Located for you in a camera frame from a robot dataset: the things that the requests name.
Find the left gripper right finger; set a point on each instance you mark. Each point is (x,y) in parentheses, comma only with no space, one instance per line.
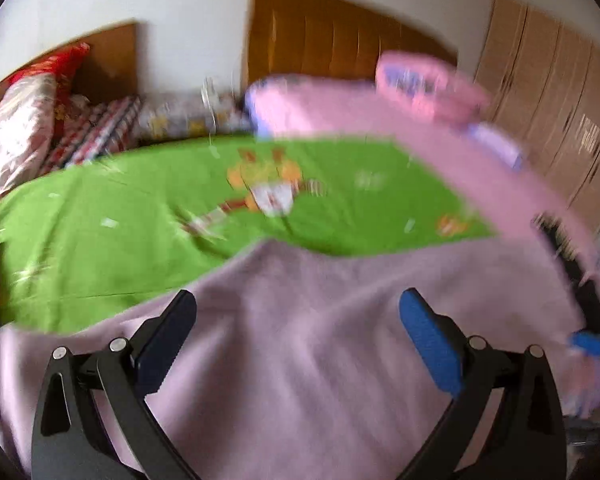
(527,438)

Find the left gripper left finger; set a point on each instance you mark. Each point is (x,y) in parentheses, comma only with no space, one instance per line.
(69,439)

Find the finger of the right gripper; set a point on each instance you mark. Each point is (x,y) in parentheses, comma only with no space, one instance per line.
(582,286)

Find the lilac fleece pants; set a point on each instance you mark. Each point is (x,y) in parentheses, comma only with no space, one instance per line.
(298,366)

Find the green cartoon blanket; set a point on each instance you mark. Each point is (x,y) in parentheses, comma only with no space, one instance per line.
(87,242)

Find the lavender pillow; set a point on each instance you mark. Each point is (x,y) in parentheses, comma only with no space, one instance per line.
(498,143)

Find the wooden wardrobe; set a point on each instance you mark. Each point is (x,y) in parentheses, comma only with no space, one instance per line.
(544,77)

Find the red plaid bed sheet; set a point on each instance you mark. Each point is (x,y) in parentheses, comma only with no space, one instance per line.
(102,130)

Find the pale pink floral quilt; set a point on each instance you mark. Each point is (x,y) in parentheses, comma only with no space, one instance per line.
(27,121)

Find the folded pink floral quilt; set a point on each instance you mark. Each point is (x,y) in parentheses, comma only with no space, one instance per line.
(430,89)

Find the nightstand with floral cloth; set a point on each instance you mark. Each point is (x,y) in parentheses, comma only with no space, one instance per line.
(189,114)

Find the left wooden headboard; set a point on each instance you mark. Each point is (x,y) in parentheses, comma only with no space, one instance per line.
(109,70)

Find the wooden headboard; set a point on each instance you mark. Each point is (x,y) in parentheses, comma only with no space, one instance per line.
(327,38)
(109,70)

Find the red embroidered pillow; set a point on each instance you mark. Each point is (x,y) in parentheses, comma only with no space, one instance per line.
(63,65)

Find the pink bed quilt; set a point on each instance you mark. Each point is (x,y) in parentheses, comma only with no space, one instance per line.
(509,199)

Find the right wooden headboard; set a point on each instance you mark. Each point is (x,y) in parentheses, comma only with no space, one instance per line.
(327,38)

